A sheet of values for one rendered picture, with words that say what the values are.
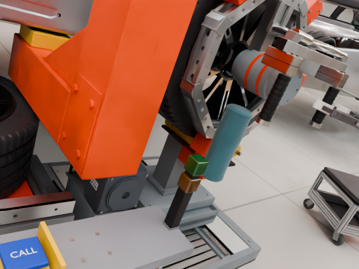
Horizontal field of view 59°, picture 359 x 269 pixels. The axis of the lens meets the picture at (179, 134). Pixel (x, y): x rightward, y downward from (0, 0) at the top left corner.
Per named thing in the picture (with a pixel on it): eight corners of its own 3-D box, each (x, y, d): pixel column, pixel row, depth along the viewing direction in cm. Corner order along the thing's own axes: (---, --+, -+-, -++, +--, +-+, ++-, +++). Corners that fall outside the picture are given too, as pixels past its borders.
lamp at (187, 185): (187, 182, 82) (192, 169, 81) (196, 192, 80) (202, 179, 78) (175, 184, 80) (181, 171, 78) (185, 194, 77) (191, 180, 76)
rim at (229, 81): (207, -57, 111) (122, 61, 114) (257, -48, 96) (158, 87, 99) (257, 29, 150) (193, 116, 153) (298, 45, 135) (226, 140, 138)
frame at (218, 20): (254, 131, 144) (312, 9, 125) (265, 138, 140) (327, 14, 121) (162, 129, 107) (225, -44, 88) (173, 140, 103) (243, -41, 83)
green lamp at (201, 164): (194, 166, 81) (199, 153, 79) (204, 175, 78) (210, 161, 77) (182, 167, 78) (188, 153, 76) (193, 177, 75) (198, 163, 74)
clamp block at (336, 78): (319, 79, 115) (326, 65, 114) (342, 89, 110) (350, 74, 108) (313, 77, 112) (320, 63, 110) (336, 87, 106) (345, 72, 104)
